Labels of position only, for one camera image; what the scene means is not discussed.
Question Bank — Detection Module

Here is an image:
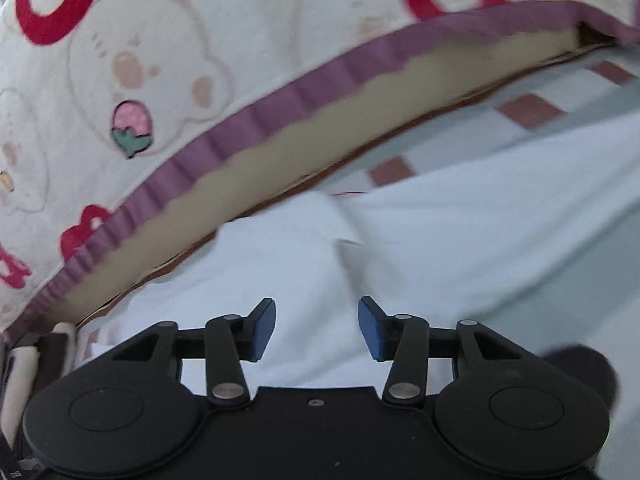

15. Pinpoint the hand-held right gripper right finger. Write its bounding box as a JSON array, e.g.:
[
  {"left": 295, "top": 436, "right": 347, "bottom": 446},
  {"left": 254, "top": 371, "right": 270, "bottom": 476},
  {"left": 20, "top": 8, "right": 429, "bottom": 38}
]
[{"left": 357, "top": 296, "right": 525, "bottom": 404}]

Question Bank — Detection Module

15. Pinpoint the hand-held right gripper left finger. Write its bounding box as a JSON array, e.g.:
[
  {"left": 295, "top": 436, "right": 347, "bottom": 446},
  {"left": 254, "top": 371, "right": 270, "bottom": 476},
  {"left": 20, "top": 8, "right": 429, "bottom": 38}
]
[{"left": 111, "top": 297, "right": 277, "bottom": 406}]

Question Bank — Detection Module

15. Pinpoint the dark garment white print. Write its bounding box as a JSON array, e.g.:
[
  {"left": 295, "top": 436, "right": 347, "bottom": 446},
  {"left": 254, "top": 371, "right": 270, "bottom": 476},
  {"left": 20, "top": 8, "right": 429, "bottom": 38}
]
[{"left": 542, "top": 344, "right": 620, "bottom": 413}]

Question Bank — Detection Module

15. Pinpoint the cream folded cloth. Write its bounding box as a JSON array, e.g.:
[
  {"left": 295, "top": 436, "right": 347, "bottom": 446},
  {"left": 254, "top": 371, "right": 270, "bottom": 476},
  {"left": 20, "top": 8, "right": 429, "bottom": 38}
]
[{"left": 0, "top": 322, "right": 77, "bottom": 437}]

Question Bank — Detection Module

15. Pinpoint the checked bed sheet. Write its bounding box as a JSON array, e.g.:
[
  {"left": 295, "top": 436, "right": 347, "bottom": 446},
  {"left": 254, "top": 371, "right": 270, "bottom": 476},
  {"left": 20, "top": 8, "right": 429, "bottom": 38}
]
[{"left": 75, "top": 42, "right": 640, "bottom": 361}]

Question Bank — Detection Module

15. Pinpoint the light green cloth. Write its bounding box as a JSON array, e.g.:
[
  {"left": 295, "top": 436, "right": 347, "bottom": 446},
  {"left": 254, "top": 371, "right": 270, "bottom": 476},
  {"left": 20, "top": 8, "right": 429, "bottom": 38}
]
[{"left": 525, "top": 260, "right": 640, "bottom": 480}]

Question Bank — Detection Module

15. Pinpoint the bear print quilt purple trim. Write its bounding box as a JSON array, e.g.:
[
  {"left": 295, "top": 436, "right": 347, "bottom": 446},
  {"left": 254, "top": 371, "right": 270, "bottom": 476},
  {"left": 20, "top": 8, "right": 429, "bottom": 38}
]
[{"left": 0, "top": 0, "right": 640, "bottom": 335}]

